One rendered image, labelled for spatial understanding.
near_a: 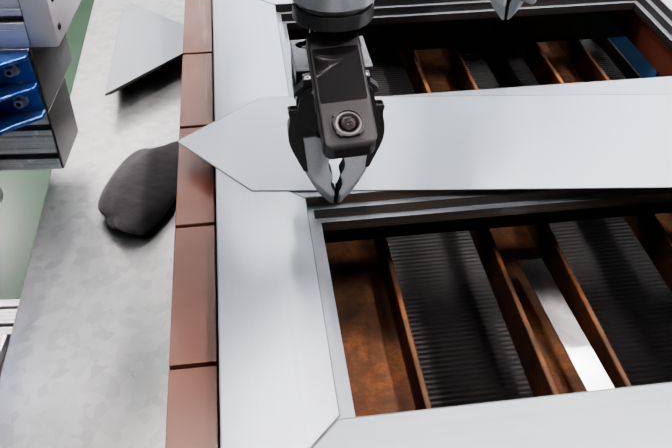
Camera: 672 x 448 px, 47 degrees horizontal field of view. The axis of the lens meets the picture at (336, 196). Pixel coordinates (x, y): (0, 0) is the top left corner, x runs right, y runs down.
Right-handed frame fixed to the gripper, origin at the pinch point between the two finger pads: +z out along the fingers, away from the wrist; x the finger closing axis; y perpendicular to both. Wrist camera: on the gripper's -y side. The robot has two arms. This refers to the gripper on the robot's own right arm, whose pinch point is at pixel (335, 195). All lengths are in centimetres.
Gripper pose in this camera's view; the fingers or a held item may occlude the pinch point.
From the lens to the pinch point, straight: 78.1
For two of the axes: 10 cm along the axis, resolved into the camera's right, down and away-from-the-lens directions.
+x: -9.9, 0.8, -1.0
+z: 0.0, 7.8, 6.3
